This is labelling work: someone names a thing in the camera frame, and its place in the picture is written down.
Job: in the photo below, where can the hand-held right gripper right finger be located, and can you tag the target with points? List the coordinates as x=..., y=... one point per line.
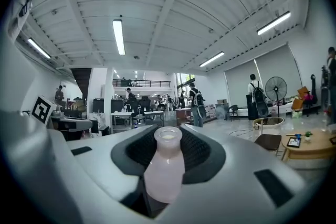
x=231, y=186

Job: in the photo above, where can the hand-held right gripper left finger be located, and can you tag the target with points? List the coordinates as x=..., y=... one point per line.
x=99, y=165

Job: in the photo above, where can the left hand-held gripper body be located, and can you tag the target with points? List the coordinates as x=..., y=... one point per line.
x=43, y=110

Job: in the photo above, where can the pink translucent bottle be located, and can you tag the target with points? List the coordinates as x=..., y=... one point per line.
x=164, y=170

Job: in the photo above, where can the white sink counter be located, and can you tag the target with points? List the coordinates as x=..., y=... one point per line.
x=153, y=113

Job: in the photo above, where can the dark staircase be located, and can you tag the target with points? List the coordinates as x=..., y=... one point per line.
x=82, y=78

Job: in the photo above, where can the brown chair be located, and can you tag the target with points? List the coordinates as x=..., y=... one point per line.
x=268, y=141

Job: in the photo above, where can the long ceiling light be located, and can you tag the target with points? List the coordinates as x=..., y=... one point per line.
x=39, y=48
x=273, y=23
x=119, y=36
x=212, y=58

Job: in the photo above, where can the chrome faucet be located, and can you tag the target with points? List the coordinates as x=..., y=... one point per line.
x=127, y=107

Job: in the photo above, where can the round beige basket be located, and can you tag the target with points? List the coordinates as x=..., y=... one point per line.
x=268, y=122

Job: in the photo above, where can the dark wicker chair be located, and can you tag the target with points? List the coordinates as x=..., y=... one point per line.
x=232, y=110

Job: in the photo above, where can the reddish brown cabinet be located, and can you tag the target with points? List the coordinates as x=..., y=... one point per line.
x=183, y=115

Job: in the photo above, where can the round wooden coffee table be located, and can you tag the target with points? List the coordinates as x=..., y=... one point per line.
x=309, y=147

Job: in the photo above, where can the small potted plant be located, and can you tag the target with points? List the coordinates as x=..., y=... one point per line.
x=308, y=136

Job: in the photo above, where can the black balcony railing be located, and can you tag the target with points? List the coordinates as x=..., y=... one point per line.
x=141, y=83

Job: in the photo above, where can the black standing fan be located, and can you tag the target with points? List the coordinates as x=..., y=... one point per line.
x=275, y=88

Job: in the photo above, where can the orange cardboard boxes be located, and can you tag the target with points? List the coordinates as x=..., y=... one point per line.
x=302, y=98

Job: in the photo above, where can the black picture frame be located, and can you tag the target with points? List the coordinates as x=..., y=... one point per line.
x=293, y=142

